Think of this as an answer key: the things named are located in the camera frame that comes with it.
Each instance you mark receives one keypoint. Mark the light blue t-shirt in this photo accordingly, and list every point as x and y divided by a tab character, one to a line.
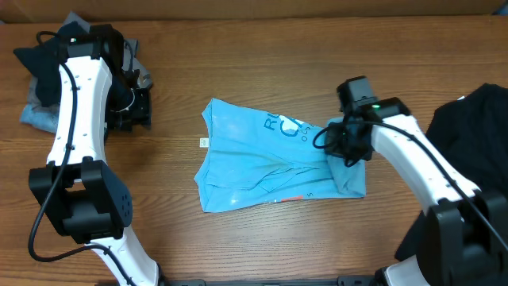
256	157

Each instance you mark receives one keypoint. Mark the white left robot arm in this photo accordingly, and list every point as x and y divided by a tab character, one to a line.
77	191

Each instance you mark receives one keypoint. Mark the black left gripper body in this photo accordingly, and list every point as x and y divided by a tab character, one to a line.
126	107

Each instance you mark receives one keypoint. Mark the blue denim folded jeans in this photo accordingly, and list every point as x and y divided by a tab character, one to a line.
39	119

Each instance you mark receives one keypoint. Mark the grey folded shorts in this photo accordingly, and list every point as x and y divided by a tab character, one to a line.
135	63

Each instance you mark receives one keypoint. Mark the dark teal folded garment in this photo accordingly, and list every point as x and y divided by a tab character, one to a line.
42	64

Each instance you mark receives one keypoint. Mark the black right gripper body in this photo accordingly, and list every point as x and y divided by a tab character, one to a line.
340	144

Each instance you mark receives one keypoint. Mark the black t-shirt pile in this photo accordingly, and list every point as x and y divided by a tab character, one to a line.
471	134

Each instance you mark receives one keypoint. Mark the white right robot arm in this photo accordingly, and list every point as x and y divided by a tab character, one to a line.
464	241

